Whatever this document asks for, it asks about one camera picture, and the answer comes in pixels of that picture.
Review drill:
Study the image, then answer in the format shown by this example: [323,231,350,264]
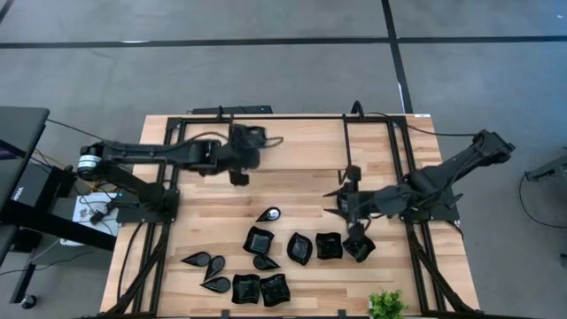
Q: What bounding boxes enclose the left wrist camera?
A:
[245,125,268,151]

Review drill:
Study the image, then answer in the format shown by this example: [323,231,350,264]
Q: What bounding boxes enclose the thin black floor cable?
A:
[46,118,105,144]

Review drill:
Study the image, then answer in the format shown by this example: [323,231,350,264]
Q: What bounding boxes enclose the black teardrop mini plate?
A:
[199,276,232,294]
[252,253,282,271]
[180,251,213,268]
[203,254,227,283]
[255,206,282,223]

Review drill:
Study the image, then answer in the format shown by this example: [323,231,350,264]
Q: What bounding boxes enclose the black box white lettering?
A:
[11,161,54,209]

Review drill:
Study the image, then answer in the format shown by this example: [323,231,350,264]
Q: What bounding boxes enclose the grey stand leg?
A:
[525,150,567,183]

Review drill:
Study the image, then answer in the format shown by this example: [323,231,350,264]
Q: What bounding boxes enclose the small green potted plant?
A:
[368,290,408,319]

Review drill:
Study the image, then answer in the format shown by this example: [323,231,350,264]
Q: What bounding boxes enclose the white power strip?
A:
[71,191,120,236]

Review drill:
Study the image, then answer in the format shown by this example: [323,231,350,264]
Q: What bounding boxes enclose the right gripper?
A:
[322,165,386,243]

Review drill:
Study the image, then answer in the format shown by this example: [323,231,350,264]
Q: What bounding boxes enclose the black square wavy mini plate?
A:
[259,273,291,308]
[315,232,344,261]
[231,273,261,306]
[242,225,276,256]
[343,236,377,263]

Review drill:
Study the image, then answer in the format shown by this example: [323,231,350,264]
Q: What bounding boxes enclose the curved black floor cable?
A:
[518,172,567,230]

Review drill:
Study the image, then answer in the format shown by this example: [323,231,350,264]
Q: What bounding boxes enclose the wooden shelf riser black legs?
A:
[225,113,351,186]

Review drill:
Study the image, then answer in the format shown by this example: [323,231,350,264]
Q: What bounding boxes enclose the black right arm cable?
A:
[405,123,482,137]

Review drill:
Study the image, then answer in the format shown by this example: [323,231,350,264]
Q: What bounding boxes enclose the black power strip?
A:
[190,105,274,115]

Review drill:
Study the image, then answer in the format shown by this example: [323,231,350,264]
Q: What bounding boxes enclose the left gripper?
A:
[219,128,261,187]

